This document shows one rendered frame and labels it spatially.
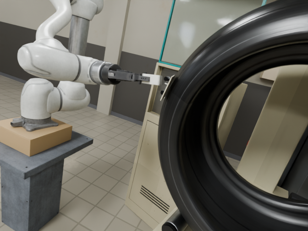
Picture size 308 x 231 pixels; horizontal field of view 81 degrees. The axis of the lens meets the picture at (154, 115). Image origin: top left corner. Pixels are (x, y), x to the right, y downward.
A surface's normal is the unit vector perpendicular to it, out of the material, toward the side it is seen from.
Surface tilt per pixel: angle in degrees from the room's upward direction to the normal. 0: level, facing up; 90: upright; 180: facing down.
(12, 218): 90
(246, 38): 81
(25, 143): 90
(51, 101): 84
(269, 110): 90
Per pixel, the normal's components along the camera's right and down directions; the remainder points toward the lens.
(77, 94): 0.72, 0.36
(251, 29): -0.62, -0.08
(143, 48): -0.34, 0.20
